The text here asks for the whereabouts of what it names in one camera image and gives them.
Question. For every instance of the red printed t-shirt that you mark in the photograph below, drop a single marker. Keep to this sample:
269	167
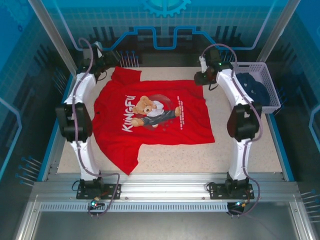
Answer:
175	125

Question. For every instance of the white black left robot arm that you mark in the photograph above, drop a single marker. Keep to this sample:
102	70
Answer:
83	155

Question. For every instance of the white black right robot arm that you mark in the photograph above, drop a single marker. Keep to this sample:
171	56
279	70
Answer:
240	157

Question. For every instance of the navy blue garment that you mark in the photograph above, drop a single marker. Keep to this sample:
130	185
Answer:
257	92

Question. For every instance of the lavender plastic basket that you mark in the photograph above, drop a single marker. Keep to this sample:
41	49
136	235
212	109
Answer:
272	90

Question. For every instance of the blue table edge trim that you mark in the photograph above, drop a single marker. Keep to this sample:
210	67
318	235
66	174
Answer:
50	155
275	130

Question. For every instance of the small lit electronics module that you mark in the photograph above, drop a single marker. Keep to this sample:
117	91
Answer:
94	203
240	204

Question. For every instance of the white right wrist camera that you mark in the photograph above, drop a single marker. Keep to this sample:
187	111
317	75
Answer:
202	63

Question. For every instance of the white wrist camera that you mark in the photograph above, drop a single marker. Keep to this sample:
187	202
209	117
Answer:
98	48
202	63

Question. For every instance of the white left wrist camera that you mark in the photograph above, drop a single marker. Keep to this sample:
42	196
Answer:
98	48

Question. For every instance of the aluminium enclosure post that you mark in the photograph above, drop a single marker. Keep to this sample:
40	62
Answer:
57	37
277	32

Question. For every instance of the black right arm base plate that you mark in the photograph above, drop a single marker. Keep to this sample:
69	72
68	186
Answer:
217	191

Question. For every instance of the aluminium front frame rail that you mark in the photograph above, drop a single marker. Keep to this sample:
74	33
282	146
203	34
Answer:
162	185

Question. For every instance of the aluminium table side rail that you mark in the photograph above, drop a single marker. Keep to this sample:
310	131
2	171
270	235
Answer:
56	162

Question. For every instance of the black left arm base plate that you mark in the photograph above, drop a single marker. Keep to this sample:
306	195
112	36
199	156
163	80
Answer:
113	187

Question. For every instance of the aluminium lower frame bar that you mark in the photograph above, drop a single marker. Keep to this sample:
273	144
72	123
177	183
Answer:
26	225
303	225

